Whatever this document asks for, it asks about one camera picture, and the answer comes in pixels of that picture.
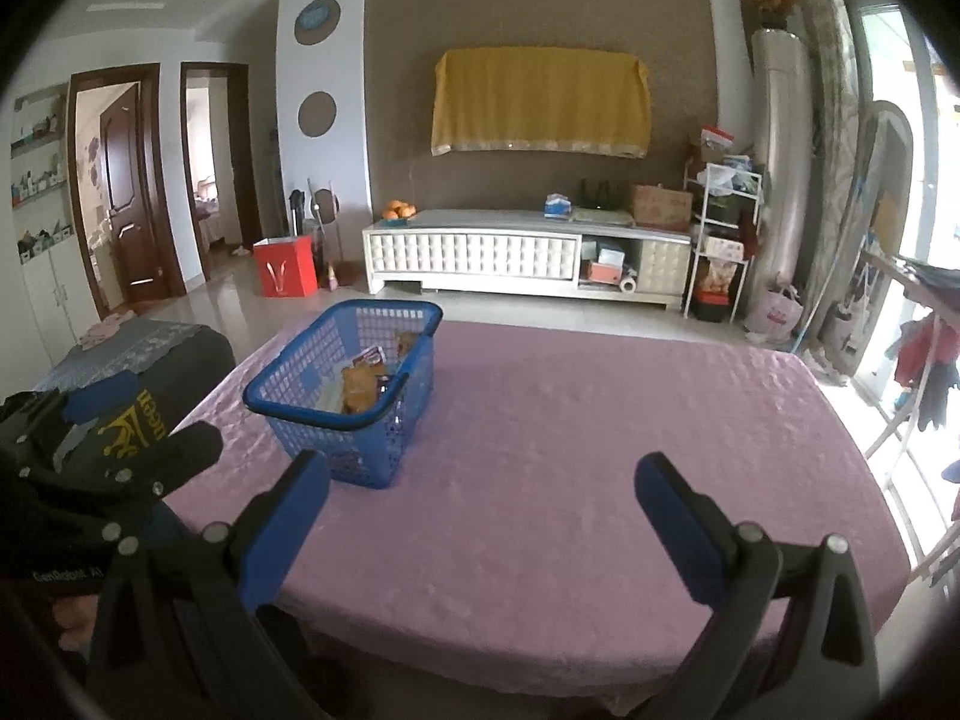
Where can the black device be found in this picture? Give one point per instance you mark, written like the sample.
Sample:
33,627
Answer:
600,195

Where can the blue tissue box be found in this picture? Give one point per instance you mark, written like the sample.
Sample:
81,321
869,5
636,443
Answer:
559,206

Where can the red white snack pouch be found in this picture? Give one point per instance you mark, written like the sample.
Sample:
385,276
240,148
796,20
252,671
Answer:
370,356

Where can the round blue wall ornament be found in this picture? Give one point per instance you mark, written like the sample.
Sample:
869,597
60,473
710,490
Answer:
317,21

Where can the red white bag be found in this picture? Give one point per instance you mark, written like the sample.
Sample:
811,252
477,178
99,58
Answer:
715,144

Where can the black cloth yellow print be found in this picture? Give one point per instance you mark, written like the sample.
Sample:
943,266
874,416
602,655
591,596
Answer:
127,431

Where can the dark sofa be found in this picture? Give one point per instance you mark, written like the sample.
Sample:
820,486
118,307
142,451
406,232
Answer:
210,360

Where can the small white box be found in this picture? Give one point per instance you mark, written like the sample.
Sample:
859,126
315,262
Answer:
724,246

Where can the dark wooden door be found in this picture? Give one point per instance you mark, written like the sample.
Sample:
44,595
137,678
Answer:
127,187

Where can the teal box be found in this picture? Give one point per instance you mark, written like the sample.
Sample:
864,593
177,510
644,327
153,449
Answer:
612,256

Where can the blue plastic basket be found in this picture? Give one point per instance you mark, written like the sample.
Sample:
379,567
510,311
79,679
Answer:
300,427

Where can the red garment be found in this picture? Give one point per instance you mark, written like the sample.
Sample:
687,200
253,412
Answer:
926,349

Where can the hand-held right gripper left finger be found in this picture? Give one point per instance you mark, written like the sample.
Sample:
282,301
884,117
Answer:
285,525

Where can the arched grey board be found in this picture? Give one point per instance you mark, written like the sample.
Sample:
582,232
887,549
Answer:
889,180

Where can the red gift bag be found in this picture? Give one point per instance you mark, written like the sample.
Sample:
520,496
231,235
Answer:
283,268

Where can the pink tablecloth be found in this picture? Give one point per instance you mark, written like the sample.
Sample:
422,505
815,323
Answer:
600,427

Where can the white drying rack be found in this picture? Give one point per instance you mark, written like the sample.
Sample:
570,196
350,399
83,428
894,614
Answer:
892,435

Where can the pink white shopping bag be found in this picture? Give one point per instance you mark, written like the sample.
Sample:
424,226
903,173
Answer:
772,315

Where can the artificial flower arrangement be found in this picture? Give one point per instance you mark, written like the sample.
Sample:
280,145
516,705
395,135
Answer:
769,0

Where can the flat orange box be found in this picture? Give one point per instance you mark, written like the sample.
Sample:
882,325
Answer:
604,272

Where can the grey lace sofa cover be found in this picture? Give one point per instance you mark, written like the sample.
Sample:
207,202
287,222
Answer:
142,349

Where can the round brown wall ornament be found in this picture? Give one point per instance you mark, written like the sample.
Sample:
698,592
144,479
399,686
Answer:
317,114

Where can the round disc on stand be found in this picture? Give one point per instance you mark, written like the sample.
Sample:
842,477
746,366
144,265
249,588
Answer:
325,202

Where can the cardboard box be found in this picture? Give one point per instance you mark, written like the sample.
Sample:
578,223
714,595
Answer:
661,206

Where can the wall shelf with ornaments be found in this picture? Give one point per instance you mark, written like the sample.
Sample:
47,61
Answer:
41,165

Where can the dark garment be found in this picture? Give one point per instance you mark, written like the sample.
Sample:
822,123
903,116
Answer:
937,399

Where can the pile of oranges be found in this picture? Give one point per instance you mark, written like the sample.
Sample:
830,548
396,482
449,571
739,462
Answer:
399,210

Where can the dark wooden door frame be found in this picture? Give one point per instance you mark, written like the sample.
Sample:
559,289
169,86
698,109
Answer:
81,202
246,165

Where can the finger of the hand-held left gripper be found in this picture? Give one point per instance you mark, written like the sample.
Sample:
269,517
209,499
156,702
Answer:
101,394
172,451

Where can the white TV cabinet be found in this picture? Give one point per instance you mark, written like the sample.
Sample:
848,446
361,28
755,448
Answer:
472,255

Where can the cylindrical standing air conditioner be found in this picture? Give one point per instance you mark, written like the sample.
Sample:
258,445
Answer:
784,165

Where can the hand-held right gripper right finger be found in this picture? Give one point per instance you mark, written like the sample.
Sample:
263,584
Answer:
675,525

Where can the orange printed box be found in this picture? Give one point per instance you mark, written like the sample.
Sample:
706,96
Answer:
716,277

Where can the pink cloth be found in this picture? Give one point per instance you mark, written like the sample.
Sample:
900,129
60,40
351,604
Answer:
105,331

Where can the white cupboard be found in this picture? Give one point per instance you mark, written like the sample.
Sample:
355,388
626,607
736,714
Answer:
56,300

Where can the white metal shelf rack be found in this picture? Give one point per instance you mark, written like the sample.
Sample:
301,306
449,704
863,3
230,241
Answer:
690,262

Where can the leaning floral mattress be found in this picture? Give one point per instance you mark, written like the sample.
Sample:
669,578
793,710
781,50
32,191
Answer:
829,105

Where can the white plastic bags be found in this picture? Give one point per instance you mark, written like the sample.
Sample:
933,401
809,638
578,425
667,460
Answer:
727,176

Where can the paper towel roll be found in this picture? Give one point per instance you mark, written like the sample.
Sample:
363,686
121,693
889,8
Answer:
628,285

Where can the orange snack pouch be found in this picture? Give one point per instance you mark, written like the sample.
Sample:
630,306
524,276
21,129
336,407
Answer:
360,388

